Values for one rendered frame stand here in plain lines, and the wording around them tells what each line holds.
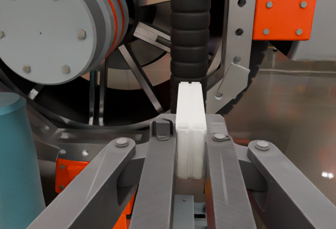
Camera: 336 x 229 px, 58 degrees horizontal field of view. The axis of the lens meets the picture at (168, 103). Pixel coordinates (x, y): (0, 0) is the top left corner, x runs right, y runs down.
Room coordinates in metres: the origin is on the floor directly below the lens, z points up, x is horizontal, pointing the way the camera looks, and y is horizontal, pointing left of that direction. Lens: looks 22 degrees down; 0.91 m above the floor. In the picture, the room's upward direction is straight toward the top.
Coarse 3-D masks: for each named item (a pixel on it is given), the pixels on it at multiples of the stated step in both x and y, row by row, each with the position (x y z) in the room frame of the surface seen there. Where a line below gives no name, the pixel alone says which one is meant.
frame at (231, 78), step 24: (240, 0) 0.54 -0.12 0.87; (240, 24) 0.48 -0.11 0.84; (240, 48) 0.48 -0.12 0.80; (216, 72) 0.53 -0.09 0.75; (240, 72) 0.48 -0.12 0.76; (216, 96) 0.50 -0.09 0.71; (48, 120) 0.56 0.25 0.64; (48, 144) 0.50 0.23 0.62; (72, 144) 0.50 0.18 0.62; (96, 144) 0.50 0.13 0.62
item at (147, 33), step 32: (128, 0) 0.64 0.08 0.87; (160, 0) 0.59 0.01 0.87; (128, 32) 0.64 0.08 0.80; (160, 32) 0.59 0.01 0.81; (0, 64) 0.60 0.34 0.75; (128, 64) 0.60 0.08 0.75; (32, 96) 0.60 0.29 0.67; (64, 96) 0.67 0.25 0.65; (96, 96) 0.62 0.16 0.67; (128, 96) 0.75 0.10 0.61; (160, 96) 0.69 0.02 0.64; (96, 128) 0.58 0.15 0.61; (128, 128) 0.58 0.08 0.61
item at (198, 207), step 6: (198, 204) 0.86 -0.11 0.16; (204, 204) 0.85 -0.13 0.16; (198, 210) 0.84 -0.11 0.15; (204, 210) 0.84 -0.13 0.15; (198, 216) 0.78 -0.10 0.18; (204, 216) 0.78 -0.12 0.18; (198, 222) 0.77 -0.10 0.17; (204, 222) 0.77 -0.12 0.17; (198, 228) 0.75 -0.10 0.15; (204, 228) 0.75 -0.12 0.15
